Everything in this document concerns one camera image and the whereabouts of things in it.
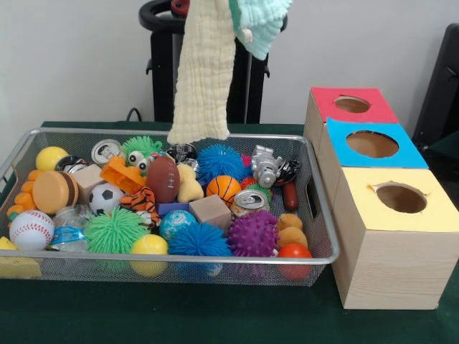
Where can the light blue waffle cloth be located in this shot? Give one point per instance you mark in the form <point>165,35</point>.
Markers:
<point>261,25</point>

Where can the blue globe ball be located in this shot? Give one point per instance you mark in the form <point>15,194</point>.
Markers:
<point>177,224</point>

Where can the silver mesh bin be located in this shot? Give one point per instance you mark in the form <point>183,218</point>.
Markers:
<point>89,272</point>

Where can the black chair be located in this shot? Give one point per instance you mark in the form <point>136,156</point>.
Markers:
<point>441,89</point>

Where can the dark green table cloth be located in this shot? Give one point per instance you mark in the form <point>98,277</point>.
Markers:
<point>179,315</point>

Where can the round wooden burger toy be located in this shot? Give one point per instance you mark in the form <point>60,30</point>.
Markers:
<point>54,191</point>

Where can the cream waffle cloth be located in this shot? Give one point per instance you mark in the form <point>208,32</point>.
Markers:
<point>202,82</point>

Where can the yellow ball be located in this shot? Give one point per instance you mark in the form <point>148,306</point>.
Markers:
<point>148,245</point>

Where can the wooden box with three holes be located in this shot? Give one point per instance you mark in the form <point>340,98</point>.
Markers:
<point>394,268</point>

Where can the white baseball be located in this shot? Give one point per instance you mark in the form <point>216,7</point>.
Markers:
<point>31,229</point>

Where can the brown toy football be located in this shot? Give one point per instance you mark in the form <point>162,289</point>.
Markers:
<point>163,179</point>

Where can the blue spiky rubber ball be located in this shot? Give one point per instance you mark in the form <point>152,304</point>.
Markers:
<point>199,241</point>
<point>220,163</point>

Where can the purple spiky monster ball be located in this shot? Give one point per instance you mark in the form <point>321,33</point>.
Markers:
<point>252,234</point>

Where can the green cloth side table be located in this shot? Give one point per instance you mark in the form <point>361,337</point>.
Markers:
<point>450,141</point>

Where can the green spiky rubber ball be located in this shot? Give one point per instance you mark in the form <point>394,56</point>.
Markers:
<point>114,229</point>

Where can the small soccer ball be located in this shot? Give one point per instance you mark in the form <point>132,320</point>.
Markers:
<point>105,199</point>

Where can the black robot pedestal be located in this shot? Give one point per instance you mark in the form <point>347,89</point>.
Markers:
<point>251,89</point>

